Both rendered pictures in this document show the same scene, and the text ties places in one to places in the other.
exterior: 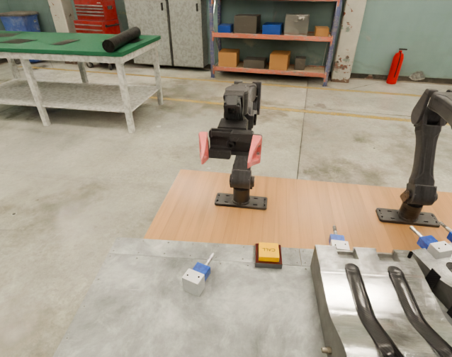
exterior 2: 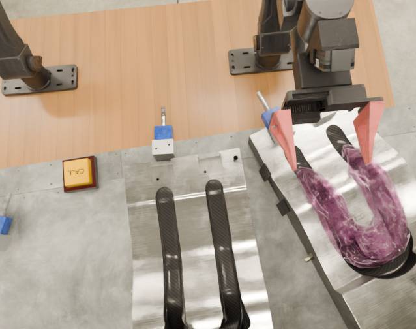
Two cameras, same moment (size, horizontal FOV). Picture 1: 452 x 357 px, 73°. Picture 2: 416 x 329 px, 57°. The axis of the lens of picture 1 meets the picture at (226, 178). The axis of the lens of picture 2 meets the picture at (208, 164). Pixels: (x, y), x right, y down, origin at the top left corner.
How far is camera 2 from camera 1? 0.58 m
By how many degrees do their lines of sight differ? 42
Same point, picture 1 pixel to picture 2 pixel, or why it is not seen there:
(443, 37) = not seen: outside the picture
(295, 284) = (114, 207)
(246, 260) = (55, 185)
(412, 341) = (204, 287)
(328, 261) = (137, 190)
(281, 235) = (98, 132)
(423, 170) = (271, 10)
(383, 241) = (228, 111)
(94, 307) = not seen: outside the picture
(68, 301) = not seen: outside the picture
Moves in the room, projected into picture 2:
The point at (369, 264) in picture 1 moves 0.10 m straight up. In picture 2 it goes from (185, 183) to (180, 173)
